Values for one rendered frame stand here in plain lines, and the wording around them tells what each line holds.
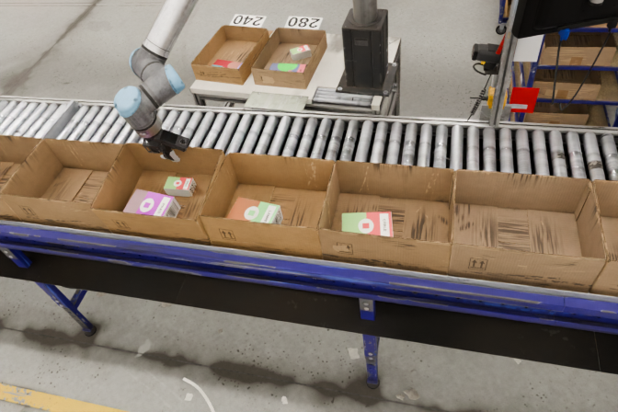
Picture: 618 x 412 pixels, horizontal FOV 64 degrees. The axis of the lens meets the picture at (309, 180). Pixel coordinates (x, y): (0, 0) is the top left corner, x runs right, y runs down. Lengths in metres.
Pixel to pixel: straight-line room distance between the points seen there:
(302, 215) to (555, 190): 0.82
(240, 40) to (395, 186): 1.55
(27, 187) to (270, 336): 1.26
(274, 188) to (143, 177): 0.52
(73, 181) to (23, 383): 1.14
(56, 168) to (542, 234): 1.84
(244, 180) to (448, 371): 1.24
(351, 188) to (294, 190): 0.21
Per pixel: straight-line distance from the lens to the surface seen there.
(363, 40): 2.27
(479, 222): 1.70
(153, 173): 2.00
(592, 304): 1.60
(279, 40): 2.83
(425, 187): 1.69
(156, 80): 1.62
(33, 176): 2.18
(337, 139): 2.17
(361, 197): 1.75
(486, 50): 2.08
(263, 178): 1.82
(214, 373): 2.50
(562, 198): 1.74
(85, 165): 2.20
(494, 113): 2.21
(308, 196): 1.77
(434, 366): 2.40
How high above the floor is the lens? 2.22
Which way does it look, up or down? 47 degrees down
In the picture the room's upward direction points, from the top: 10 degrees counter-clockwise
